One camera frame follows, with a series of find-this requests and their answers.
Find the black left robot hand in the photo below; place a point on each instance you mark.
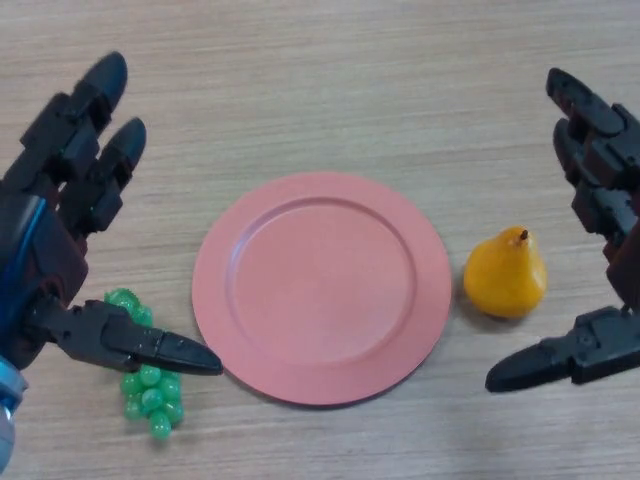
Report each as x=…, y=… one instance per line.
x=45, y=270

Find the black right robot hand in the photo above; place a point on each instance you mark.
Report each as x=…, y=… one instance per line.
x=615, y=200

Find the yellow pear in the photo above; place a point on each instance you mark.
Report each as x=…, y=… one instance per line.
x=505, y=280

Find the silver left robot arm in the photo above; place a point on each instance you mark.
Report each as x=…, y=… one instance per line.
x=5, y=425

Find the pink round plate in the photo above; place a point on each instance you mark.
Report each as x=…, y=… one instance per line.
x=320, y=290

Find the green grape bunch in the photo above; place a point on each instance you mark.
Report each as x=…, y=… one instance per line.
x=150, y=400

